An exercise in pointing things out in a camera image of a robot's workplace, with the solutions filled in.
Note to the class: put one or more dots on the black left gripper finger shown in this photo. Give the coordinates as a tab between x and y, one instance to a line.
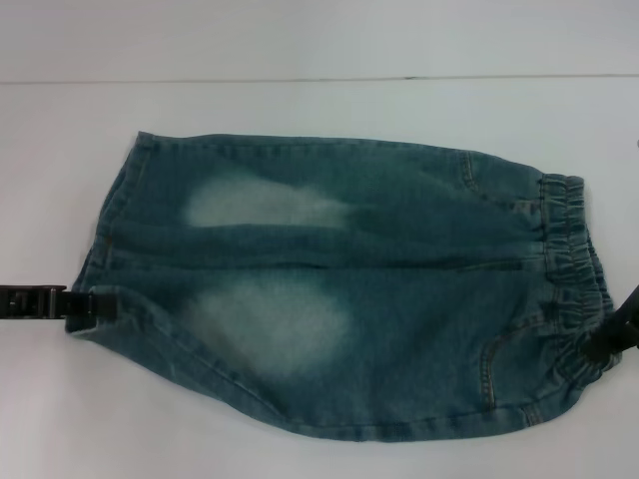
90	304

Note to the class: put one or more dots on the blue denim shorts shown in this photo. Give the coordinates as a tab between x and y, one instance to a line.
399	324

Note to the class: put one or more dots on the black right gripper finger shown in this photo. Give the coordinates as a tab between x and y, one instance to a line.
616	341

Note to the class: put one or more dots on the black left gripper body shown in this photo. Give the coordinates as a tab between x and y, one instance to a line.
30	302

